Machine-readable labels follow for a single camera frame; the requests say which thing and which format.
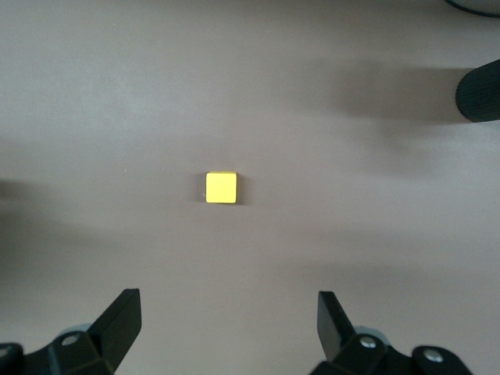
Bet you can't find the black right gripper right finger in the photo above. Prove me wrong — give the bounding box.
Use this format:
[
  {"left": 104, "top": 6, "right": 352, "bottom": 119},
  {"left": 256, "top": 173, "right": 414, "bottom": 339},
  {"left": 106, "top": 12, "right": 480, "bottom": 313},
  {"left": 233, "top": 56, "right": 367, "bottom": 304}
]
[{"left": 308, "top": 291, "right": 476, "bottom": 375}]

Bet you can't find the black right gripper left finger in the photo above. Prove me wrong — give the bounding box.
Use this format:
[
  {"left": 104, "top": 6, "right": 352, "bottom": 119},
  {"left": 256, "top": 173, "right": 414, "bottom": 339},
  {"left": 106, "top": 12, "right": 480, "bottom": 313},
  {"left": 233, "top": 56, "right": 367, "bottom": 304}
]
[{"left": 0, "top": 287, "right": 141, "bottom": 375}]

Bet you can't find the yellow cube block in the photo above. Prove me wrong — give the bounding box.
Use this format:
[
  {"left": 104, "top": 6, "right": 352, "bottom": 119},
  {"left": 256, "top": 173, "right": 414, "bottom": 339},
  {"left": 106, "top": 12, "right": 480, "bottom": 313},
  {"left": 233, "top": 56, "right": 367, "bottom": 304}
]
[{"left": 205, "top": 170, "right": 238, "bottom": 205}]

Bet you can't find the black ribbed cylinder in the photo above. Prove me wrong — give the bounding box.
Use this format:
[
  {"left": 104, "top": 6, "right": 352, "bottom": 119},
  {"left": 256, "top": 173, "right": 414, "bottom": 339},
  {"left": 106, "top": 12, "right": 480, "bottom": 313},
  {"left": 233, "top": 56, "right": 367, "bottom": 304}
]
[{"left": 455, "top": 58, "right": 500, "bottom": 124}]

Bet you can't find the black looped cable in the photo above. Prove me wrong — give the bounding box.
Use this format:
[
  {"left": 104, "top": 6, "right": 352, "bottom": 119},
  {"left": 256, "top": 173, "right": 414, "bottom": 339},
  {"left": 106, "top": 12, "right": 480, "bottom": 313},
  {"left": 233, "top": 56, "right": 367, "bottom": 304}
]
[{"left": 444, "top": 0, "right": 500, "bottom": 19}]

